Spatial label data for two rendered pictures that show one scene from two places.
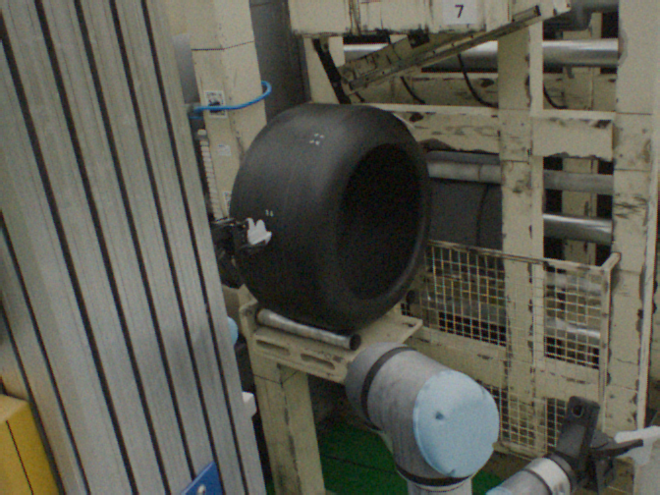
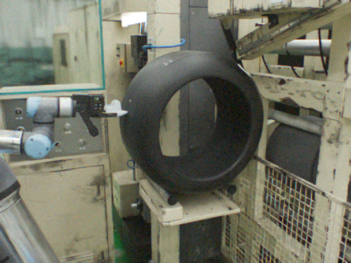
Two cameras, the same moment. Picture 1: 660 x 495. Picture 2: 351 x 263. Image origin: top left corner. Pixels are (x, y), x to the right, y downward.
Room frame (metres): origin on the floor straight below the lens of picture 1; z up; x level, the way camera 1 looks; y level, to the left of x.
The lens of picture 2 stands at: (0.51, -0.66, 1.53)
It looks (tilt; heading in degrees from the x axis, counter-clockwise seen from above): 14 degrees down; 28
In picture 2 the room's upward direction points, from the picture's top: straight up
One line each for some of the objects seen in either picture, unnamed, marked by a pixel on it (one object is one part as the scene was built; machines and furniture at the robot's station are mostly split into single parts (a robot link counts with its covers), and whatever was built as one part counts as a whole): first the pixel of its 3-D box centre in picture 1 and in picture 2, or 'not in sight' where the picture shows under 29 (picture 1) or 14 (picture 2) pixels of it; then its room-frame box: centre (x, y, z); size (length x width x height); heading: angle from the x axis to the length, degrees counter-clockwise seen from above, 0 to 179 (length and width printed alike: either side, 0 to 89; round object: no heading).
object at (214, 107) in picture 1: (232, 98); (163, 45); (2.02, 0.22, 1.51); 0.19 x 0.19 x 0.06; 50
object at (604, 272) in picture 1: (463, 344); (271, 238); (1.98, -0.38, 0.65); 0.90 x 0.02 x 0.70; 50
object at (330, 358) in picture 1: (307, 348); (158, 197); (1.77, 0.10, 0.83); 0.36 x 0.09 x 0.06; 50
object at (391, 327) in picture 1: (338, 336); (186, 200); (1.87, 0.01, 0.80); 0.37 x 0.36 x 0.02; 140
